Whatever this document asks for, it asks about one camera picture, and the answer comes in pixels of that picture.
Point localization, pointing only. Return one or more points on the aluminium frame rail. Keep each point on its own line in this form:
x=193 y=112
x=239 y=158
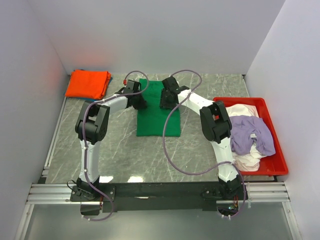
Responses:
x=258 y=192

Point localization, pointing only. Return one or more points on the red plastic bin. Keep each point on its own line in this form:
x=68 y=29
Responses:
x=274 y=165

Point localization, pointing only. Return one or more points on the pale pink t shirt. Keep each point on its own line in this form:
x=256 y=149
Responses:
x=248 y=162

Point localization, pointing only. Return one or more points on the folded blue t shirt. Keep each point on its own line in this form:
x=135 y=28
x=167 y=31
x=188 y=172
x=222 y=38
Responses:
x=93 y=100

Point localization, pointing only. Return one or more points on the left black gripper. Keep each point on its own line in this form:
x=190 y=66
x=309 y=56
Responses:
x=142 y=104

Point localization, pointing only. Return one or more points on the green t shirt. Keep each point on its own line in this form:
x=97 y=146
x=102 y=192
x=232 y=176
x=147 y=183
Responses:
x=151 y=120

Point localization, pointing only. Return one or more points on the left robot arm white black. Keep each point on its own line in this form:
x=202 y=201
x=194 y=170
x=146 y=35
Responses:
x=92 y=125

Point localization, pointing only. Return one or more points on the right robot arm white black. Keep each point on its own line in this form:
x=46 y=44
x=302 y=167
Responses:
x=216 y=127

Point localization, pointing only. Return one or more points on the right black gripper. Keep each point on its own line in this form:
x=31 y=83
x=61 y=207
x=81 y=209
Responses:
x=163 y=102

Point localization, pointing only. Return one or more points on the lavender t shirt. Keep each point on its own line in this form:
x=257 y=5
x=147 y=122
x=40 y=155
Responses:
x=248 y=131

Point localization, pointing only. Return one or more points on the black base beam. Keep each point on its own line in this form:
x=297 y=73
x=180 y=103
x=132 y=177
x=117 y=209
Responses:
x=155 y=196

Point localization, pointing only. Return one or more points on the orange t shirt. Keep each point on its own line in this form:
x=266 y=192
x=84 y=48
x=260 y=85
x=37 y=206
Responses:
x=86 y=85

